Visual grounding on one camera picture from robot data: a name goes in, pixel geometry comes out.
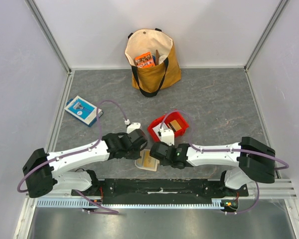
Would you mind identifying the gold credit card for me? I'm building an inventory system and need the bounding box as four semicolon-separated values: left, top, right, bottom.
137;150;158;170

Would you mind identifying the beige leather card holder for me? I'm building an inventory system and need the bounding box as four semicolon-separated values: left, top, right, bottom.
135;148;160;172

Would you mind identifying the red plastic bin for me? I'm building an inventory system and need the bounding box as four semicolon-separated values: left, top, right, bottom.
147;112;189;142

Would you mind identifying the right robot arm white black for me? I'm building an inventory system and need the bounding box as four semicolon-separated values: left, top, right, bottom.
149;137;276;196

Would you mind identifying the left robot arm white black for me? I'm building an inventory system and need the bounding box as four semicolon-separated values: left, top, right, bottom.
17;128;148;198

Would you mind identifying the white card stack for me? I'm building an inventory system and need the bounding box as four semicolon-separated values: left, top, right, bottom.
152;124;160;137

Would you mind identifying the gold card in bin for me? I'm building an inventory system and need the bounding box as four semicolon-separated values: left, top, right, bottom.
167;120;182;132

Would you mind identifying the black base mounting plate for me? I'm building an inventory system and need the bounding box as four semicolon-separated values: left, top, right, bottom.
82;179;249;205

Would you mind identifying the blue razor package box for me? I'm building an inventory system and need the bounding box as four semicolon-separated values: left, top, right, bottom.
64;96;103;127

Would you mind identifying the mustard canvas tote bag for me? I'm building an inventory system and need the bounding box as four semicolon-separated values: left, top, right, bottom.
125;28;181;98

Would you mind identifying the orange snack box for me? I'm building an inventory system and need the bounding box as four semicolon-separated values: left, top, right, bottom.
135;52;155;68

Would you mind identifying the white item in bag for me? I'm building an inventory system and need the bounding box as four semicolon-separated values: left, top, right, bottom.
158;55;167;64

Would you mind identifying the brown item in bag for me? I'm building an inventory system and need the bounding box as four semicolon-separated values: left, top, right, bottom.
153;50;159;65

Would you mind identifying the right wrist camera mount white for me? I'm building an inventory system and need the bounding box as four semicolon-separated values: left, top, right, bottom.
159;128;175;146

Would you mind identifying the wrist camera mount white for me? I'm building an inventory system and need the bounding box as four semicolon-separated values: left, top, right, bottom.
159;128;175;146
125;119;141;134

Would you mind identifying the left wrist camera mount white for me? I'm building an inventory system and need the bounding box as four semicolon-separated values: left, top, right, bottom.
125;119;141;134

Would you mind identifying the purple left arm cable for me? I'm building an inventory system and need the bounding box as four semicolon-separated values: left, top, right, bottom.
16;100;119;215

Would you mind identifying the white cable duct rail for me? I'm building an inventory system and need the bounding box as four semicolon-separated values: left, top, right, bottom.
36;198;224;210

